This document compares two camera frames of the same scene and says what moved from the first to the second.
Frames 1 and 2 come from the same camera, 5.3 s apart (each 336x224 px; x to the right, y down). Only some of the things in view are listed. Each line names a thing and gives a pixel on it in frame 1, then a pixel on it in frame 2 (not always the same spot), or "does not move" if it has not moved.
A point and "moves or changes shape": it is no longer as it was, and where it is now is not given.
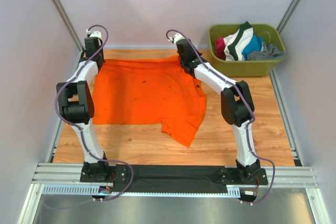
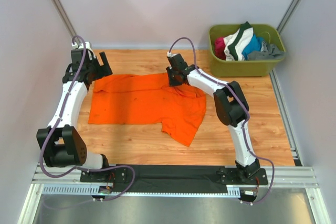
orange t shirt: x=145 y=90 moves or changes shape
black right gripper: x=197 y=55 → x=171 y=82
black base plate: x=174 y=179 does not move
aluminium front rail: x=276 y=177 does not move
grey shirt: x=270 y=52 does not move
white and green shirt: x=234 y=44 does not move
